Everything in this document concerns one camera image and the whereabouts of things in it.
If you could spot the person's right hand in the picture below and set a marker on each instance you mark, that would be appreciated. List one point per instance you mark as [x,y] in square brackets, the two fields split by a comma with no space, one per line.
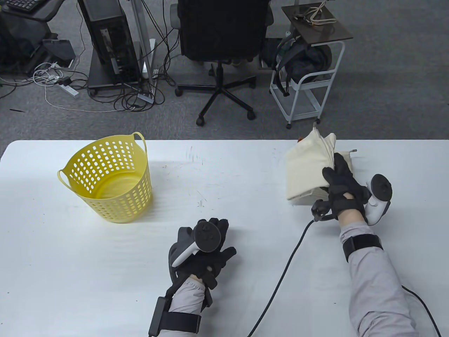
[343,193]

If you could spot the person's left hand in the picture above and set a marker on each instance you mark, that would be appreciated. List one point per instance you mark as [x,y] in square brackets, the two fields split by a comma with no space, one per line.
[210,263]

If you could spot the flower print canvas bag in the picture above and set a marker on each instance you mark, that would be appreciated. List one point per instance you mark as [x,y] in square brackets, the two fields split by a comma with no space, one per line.
[308,197]

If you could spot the cream tote bag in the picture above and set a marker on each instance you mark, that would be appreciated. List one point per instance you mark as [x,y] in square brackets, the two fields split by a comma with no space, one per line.
[305,168]

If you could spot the person's right forearm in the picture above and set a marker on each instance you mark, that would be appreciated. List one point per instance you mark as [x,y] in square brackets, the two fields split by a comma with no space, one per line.
[375,281]

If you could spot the person's left forearm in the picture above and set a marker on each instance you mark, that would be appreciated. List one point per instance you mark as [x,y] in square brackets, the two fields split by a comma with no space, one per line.
[187,295]

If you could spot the black white left controller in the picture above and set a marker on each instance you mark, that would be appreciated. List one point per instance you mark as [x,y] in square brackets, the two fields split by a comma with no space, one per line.
[207,237]

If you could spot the black white controller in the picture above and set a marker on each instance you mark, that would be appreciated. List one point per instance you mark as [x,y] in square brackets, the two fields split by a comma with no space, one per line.
[207,237]
[380,189]

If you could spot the black white right controller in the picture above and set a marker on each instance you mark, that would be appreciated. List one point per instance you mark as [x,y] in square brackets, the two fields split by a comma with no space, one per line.
[380,189]

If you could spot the black right wrist band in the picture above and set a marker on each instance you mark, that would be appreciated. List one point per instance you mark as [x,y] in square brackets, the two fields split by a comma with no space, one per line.
[363,244]

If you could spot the black wrist band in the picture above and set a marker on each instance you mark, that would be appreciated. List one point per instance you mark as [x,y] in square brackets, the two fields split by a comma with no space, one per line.
[363,244]
[179,321]

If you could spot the black left wrist band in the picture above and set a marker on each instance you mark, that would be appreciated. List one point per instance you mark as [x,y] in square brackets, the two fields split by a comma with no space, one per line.
[179,321]

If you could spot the yellow plastic basket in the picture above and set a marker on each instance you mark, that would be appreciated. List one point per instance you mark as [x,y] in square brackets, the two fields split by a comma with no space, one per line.
[136,196]

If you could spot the black backpack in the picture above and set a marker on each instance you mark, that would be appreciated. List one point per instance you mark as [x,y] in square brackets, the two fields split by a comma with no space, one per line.
[308,59]

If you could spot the white rolling cart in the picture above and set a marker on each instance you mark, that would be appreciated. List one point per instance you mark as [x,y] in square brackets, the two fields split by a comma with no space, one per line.
[326,33]

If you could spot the black office chair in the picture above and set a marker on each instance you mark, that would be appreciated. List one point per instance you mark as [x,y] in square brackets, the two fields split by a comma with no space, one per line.
[221,28]

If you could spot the white power strip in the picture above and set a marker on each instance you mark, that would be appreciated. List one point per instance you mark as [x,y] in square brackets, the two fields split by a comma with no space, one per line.
[70,91]

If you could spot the black computer tower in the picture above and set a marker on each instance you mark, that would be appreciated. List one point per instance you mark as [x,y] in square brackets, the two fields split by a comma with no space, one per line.
[108,35]

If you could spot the black keyboard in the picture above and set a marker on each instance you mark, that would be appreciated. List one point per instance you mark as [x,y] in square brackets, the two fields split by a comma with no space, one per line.
[21,4]

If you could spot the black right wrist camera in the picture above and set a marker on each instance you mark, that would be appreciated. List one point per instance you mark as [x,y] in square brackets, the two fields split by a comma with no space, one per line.
[321,210]

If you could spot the aluminium floor post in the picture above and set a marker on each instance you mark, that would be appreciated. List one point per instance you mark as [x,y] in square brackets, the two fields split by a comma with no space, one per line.
[142,35]

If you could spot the black standing desk frame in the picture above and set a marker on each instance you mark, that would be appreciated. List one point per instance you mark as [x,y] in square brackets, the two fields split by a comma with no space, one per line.
[28,35]

